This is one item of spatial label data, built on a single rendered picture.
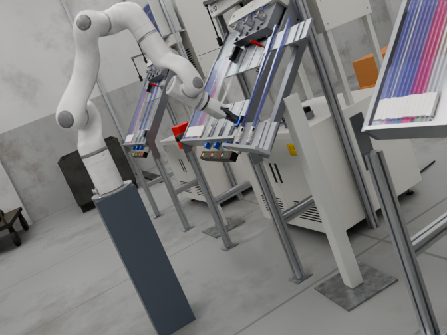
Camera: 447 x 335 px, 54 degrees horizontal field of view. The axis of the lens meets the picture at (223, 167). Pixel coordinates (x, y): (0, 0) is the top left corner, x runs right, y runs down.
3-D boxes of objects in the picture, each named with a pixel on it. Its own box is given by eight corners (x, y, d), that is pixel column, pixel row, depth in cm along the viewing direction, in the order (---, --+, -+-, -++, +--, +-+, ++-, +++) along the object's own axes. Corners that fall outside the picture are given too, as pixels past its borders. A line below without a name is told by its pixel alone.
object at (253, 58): (275, 68, 201) (267, 62, 199) (215, 87, 260) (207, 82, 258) (300, 4, 205) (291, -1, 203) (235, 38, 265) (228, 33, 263)
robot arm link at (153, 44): (167, 18, 168) (211, 85, 173) (151, 36, 181) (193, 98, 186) (149, 26, 163) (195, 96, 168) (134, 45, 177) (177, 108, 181)
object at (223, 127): (242, 139, 194) (236, 136, 193) (187, 142, 254) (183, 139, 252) (257, 100, 197) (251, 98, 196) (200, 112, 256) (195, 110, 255)
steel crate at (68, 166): (131, 179, 652) (112, 135, 638) (144, 187, 559) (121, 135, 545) (78, 203, 628) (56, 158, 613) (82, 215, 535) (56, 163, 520)
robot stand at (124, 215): (161, 340, 200) (96, 203, 185) (151, 325, 216) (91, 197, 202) (195, 319, 206) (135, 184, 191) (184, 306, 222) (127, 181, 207)
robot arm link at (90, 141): (76, 161, 188) (52, 109, 183) (94, 151, 206) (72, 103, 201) (101, 151, 185) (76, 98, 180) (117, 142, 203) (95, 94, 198)
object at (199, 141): (245, 144, 195) (232, 137, 192) (191, 146, 255) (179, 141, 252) (247, 141, 195) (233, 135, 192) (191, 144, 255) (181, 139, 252)
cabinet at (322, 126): (340, 247, 218) (299, 131, 205) (267, 226, 281) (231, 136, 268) (426, 189, 243) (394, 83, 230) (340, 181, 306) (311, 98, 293)
